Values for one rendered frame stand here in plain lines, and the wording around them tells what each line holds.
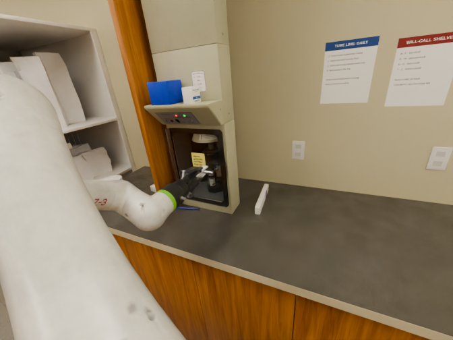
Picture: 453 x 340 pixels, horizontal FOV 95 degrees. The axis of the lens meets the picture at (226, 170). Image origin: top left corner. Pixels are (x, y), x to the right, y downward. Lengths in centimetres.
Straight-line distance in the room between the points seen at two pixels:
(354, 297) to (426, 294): 21
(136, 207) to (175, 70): 59
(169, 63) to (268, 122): 63
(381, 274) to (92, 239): 88
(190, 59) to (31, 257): 84
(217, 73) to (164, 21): 29
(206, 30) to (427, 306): 114
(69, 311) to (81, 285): 2
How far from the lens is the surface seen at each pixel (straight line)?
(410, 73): 127
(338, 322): 97
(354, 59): 124
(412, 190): 145
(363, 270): 94
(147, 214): 70
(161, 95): 93
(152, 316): 25
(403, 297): 92
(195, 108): 84
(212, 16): 92
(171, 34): 101
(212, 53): 91
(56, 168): 31
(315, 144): 130
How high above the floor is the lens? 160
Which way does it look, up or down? 24 degrees down
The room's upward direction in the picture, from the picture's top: 5 degrees counter-clockwise
